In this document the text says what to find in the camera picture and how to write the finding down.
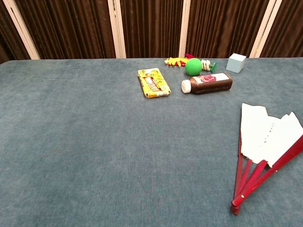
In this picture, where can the white screen frame post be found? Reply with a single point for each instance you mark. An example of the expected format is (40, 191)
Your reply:
(184, 28)
(262, 33)
(21, 30)
(116, 30)

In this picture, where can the brown pleated curtain panel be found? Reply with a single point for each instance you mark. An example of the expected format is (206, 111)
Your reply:
(71, 28)
(7, 35)
(288, 30)
(151, 28)
(222, 26)

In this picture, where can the light blue cube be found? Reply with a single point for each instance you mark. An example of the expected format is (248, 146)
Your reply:
(235, 63)

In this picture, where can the green foam ball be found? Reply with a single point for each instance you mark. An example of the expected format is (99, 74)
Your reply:
(193, 67)

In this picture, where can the feather shuttlecock with green base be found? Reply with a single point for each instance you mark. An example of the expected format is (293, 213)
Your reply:
(172, 62)

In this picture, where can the yellow snack packet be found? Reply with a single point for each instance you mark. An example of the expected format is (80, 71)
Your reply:
(154, 82)

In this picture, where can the brown bottle with white cap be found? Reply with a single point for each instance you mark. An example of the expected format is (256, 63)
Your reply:
(208, 86)

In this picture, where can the red-ribbed white paper folding fan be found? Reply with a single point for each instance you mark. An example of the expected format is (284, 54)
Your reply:
(260, 132)

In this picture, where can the teal fabric table cover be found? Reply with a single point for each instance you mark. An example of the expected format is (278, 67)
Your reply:
(94, 142)

